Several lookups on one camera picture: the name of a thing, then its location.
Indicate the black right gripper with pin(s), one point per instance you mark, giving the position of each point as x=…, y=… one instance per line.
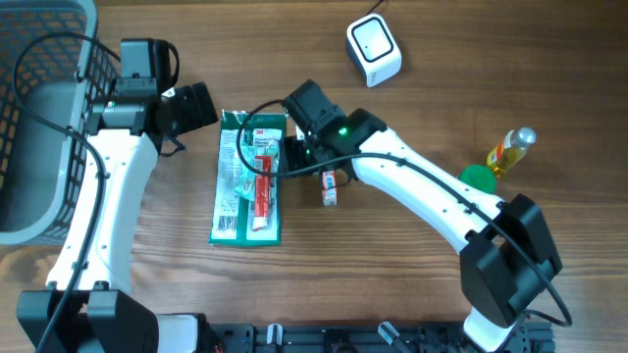
x=291, y=157

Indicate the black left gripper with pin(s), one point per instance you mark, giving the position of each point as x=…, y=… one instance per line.
x=194, y=117

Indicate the orange small carton box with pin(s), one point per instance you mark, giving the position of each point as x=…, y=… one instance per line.
x=329, y=190

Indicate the red stick sachet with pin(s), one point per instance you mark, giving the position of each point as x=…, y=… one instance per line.
x=262, y=163

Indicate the mint green wipes packet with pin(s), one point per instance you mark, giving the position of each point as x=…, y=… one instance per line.
x=245, y=185

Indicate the green 3M gloves package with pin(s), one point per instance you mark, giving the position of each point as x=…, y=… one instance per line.
x=233, y=215

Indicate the green lid jar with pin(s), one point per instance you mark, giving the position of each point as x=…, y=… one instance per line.
x=479, y=177

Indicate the yellow oil bottle silver cap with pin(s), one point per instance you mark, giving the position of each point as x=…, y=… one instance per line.
x=510, y=150

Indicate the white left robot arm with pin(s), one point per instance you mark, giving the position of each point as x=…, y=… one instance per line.
x=86, y=305

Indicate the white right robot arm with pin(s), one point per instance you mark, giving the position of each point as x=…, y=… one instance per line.
x=506, y=253

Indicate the white barcode scanner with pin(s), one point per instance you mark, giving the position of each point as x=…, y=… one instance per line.
x=372, y=49

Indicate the grey plastic shopping basket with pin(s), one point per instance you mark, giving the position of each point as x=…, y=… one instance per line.
x=51, y=72

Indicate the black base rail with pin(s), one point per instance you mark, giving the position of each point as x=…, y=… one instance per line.
x=438, y=337

